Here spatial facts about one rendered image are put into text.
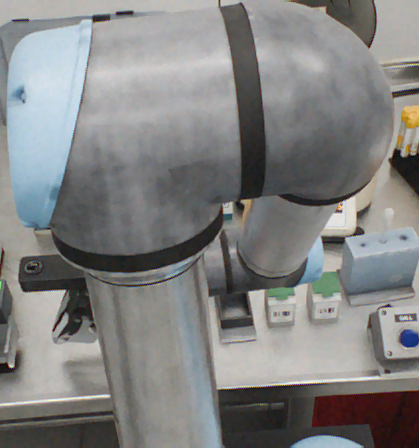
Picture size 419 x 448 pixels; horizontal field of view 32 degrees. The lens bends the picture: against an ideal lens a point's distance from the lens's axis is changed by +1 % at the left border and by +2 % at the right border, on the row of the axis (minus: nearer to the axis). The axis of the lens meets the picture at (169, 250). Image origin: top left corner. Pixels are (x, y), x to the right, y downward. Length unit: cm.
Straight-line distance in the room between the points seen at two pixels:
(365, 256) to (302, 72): 71
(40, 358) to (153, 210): 74
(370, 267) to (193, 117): 76
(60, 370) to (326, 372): 39
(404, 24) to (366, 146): 107
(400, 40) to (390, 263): 55
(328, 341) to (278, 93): 75
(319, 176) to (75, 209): 15
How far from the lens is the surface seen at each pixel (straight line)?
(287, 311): 111
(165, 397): 54
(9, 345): 110
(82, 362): 112
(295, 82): 41
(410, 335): 106
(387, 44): 154
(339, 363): 111
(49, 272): 98
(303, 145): 42
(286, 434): 96
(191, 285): 49
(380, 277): 116
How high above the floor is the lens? 180
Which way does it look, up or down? 48 degrees down
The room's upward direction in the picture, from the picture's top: 7 degrees counter-clockwise
